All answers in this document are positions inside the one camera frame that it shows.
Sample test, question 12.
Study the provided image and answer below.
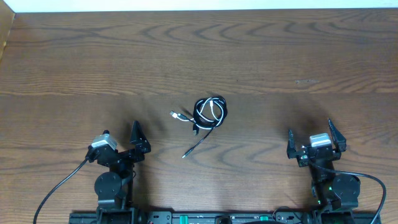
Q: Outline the right camera cable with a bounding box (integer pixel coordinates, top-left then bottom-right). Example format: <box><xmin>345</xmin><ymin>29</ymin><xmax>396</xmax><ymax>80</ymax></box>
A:
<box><xmin>307</xmin><ymin>160</ymin><xmax>387</xmax><ymax>224</ymax></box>

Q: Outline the white usb cable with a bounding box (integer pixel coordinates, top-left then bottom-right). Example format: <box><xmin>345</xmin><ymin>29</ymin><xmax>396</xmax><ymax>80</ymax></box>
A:
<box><xmin>169</xmin><ymin>98</ymin><xmax>225</xmax><ymax>131</ymax></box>

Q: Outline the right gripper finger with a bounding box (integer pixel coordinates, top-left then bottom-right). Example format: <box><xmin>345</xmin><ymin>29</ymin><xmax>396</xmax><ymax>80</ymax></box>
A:
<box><xmin>287</xmin><ymin>129</ymin><xmax>296</xmax><ymax>159</ymax></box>
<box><xmin>328</xmin><ymin>119</ymin><xmax>346</xmax><ymax>152</ymax></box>

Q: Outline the camera cable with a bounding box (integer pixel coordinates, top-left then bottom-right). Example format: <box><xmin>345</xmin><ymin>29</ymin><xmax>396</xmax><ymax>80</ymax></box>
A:
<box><xmin>32</xmin><ymin>157</ymin><xmax>90</xmax><ymax>224</ymax></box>
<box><xmin>307</xmin><ymin>160</ymin><xmax>387</xmax><ymax>224</ymax></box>

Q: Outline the left camera cable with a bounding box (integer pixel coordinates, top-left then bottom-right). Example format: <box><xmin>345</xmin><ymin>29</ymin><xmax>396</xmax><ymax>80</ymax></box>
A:
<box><xmin>32</xmin><ymin>157</ymin><xmax>90</xmax><ymax>224</ymax></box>

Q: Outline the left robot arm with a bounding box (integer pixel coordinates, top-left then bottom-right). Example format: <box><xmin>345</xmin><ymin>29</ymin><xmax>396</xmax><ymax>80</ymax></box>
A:
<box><xmin>85</xmin><ymin>121</ymin><xmax>151</xmax><ymax>223</ymax></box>

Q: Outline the black usb cable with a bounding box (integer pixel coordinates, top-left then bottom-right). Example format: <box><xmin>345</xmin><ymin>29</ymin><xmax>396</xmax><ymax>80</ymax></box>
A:
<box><xmin>182</xmin><ymin>95</ymin><xmax>229</xmax><ymax>159</ymax></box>

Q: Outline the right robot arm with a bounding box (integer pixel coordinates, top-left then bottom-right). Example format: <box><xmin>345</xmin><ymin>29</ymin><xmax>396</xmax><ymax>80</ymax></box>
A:
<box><xmin>287</xmin><ymin>119</ymin><xmax>361</xmax><ymax>223</ymax></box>

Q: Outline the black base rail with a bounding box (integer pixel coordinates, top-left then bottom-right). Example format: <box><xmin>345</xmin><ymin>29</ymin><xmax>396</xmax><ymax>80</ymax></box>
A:
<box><xmin>68</xmin><ymin>209</ymin><xmax>374</xmax><ymax>224</ymax></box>

